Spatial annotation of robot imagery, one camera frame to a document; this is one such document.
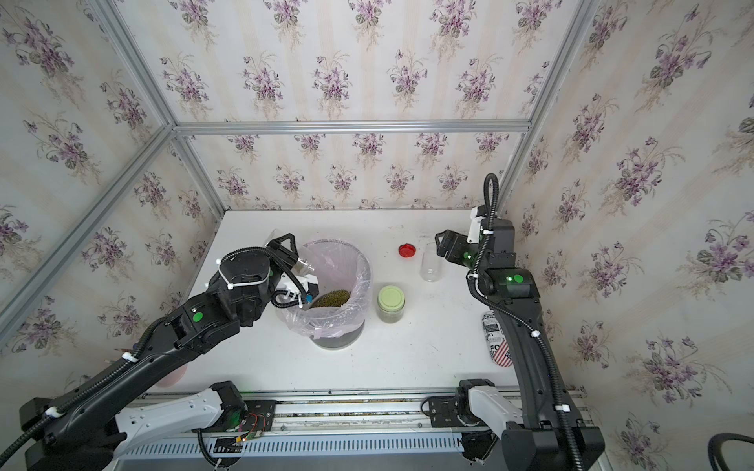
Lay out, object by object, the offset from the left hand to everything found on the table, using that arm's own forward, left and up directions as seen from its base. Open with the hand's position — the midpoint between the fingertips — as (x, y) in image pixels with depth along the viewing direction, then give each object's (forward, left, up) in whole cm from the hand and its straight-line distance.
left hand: (277, 235), depth 64 cm
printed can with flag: (-12, -58, -34) cm, 68 cm away
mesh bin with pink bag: (-15, -13, -10) cm, 23 cm away
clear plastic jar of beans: (+14, -42, -32) cm, 54 cm away
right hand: (+4, -43, -7) cm, 44 cm away
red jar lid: (+23, -34, -36) cm, 55 cm away
